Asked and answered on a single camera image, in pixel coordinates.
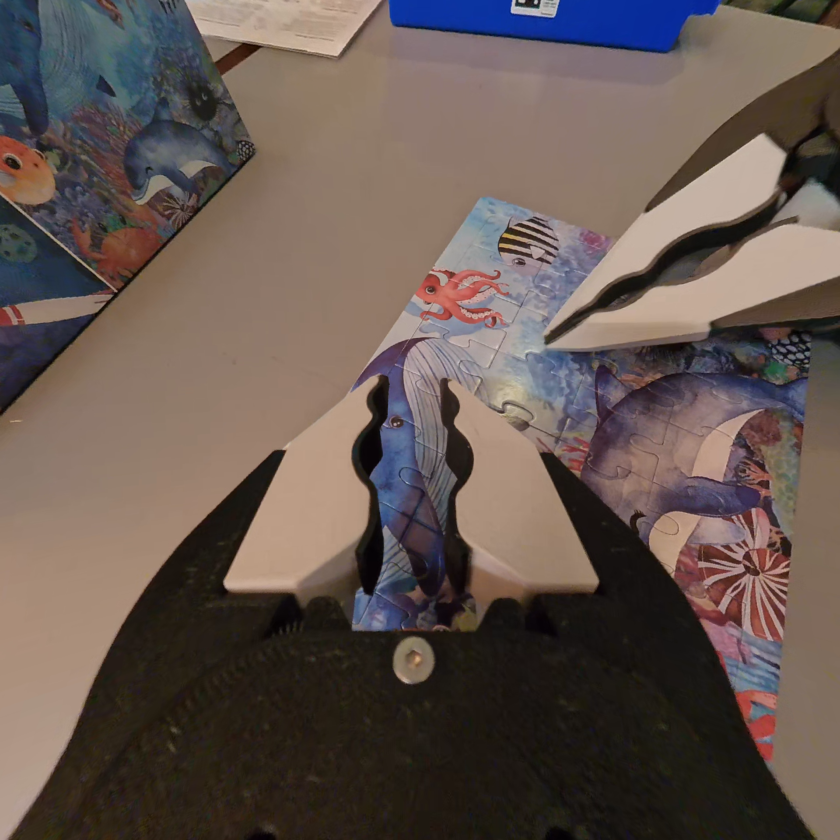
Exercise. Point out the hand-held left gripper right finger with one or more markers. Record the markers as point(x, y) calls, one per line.
point(525, 525)

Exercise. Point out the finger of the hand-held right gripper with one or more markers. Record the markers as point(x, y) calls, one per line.
point(695, 203)
point(754, 282)

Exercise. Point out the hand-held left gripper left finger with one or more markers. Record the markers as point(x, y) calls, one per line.
point(302, 525)

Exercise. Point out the assembled sea jigsaw puzzle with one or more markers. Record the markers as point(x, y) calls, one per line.
point(656, 426)

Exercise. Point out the blue plastic bin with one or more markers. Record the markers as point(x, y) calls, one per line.
point(590, 23)

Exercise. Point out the illustrated puzzle box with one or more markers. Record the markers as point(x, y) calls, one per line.
point(98, 131)

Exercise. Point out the instruction sheet in plastic sleeve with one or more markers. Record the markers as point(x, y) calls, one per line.
point(289, 23)

